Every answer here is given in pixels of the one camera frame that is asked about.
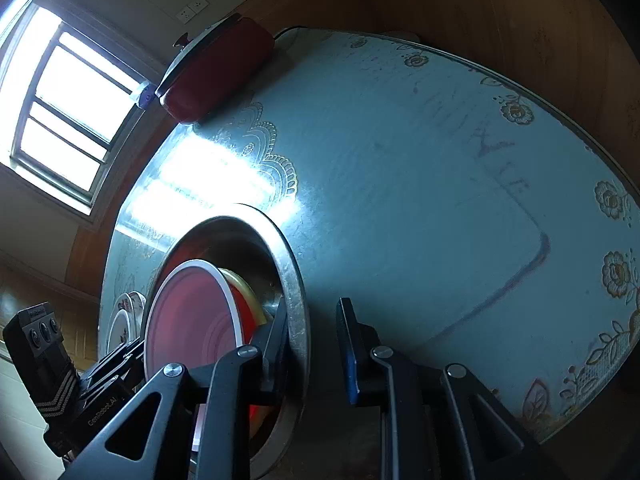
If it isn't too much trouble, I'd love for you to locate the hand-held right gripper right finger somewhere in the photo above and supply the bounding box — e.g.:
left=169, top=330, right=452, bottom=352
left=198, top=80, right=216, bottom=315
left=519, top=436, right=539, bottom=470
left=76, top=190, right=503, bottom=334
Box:
left=336, top=297, right=556, bottom=480

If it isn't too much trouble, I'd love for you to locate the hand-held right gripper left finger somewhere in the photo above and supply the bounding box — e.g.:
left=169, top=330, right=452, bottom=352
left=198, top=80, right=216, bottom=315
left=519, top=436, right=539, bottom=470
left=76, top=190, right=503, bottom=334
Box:
left=60, top=300, right=291, bottom=480

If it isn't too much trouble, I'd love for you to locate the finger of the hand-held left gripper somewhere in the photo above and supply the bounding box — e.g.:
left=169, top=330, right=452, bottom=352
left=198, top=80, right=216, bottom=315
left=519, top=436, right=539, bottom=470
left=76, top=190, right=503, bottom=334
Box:
left=97, top=338, right=146, bottom=373
left=82, top=357, right=146, bottom=396

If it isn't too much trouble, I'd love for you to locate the deep plate with red print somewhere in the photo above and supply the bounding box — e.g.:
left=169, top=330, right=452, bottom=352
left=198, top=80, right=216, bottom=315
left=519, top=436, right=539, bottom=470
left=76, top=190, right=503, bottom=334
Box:
left=102, top=291, right=147, bottom=341

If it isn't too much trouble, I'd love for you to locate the yellow plastic bowl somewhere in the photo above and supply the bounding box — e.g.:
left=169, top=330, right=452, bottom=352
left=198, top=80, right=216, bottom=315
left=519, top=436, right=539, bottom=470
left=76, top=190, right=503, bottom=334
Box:
left=220, top=269, right=269, bottom=331

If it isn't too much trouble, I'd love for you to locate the stainless steel bowl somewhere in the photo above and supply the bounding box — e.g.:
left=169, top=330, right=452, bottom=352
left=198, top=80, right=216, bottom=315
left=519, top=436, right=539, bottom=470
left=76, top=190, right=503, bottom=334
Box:
left=141, top=204, right=312, bottom=480

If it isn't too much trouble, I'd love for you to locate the red plastic bowl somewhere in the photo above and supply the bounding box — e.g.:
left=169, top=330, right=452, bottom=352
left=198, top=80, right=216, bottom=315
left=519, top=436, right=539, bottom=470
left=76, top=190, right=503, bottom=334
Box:
left=143, top=259, right=263, bottom=461

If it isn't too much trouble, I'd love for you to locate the purple item on windowsill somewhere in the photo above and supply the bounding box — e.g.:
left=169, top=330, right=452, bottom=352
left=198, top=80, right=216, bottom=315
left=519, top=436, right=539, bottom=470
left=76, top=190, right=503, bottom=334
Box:
left=135, top=82, right=160, bottom=109

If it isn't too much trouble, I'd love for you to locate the window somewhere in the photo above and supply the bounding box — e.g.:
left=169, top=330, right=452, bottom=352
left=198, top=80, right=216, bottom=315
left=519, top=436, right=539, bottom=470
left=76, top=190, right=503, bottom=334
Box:
left=0, top=2, right=151, bottom=211

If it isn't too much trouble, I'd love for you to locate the red cooking pot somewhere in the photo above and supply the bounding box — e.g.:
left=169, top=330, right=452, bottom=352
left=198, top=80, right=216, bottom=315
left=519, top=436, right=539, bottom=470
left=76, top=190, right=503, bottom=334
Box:
left=159, top=17, right=276, bottom=123

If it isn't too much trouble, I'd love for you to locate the grey pot lid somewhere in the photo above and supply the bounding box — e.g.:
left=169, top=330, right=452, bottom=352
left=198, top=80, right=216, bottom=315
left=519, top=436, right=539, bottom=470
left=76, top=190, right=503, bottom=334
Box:
left=156, top=15, right=243, bottom=98

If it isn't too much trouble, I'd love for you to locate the white wall socket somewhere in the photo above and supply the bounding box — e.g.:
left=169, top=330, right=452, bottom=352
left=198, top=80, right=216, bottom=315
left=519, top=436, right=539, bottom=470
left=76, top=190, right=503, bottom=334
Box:
left=176, top=0, right=208, bottom=23

